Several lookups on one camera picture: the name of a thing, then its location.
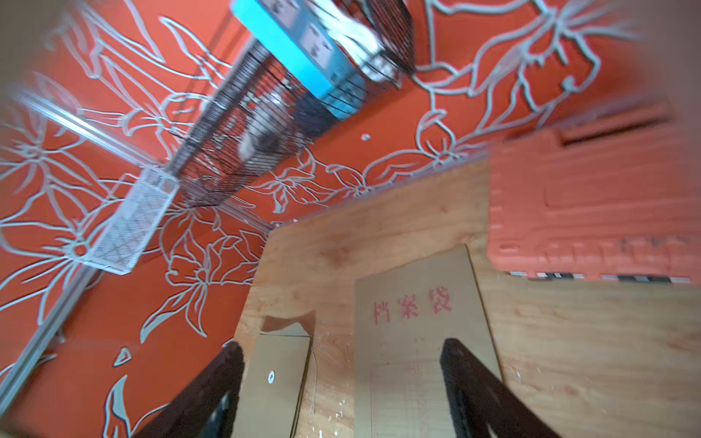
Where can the white mesh basket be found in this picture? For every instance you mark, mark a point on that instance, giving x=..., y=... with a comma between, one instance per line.
x=130, y=229

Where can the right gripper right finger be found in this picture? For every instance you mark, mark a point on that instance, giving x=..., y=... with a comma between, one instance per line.
x=479, y=403

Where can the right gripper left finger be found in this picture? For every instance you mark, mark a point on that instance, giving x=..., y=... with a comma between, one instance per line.
x=207, y=406

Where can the red plastic tool case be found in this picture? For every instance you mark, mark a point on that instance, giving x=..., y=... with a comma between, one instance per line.
x=611, y=199

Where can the kraft file bag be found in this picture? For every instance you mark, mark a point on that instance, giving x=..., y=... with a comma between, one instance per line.
x=402, y=318
x=276, y=369

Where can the black wire basket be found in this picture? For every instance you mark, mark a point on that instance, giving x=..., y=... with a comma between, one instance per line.
x=378, y=38

